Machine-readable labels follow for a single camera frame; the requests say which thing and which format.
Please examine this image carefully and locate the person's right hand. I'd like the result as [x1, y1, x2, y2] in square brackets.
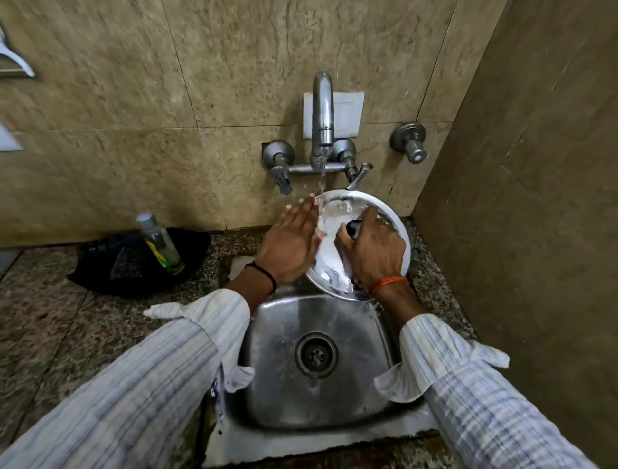
[334, 207, 409, 291]

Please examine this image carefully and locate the person's right forearm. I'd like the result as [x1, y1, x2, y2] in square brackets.
[374, 282, 599, 469]

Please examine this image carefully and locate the metal wall hook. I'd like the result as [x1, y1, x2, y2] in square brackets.
[0, 24, 37, 79]

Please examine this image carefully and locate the round steel plate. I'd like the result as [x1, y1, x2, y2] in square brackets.
[305, 189, 412, 302]

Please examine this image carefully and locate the sink drain strainer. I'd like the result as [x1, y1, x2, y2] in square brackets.
[295, 332, 339, 380]

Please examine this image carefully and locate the black plastic bag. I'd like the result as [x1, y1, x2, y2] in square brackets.
[67, 227, 212, 297]

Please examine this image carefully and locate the stainless steel sink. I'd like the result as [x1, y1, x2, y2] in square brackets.
[231, 284, 426, 432]

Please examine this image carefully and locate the person's left hand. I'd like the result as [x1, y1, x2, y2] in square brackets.
[254, 195, 324, 287]

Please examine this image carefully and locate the chrome wall valve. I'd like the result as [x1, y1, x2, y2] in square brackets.
[390, 122, 428, 165]

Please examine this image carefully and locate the clear plastic bottle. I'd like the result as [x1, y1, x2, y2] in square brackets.
[136, 212, 186, 276]

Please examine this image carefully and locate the orange wrist thread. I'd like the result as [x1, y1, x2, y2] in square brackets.
[368, 275, 409, 296]

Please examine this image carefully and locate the chrome wall faucet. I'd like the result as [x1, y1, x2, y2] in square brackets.
[261, 71, 375, 196]

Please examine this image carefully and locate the white wall switch plate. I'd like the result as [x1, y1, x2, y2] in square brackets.
[303, 92, 365, 140]

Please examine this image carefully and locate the black wrist thread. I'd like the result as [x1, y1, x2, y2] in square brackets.
[244, 261, 278, 294]

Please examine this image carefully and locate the person's left forearm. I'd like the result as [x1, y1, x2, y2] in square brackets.
[0, 263, 278, 469]

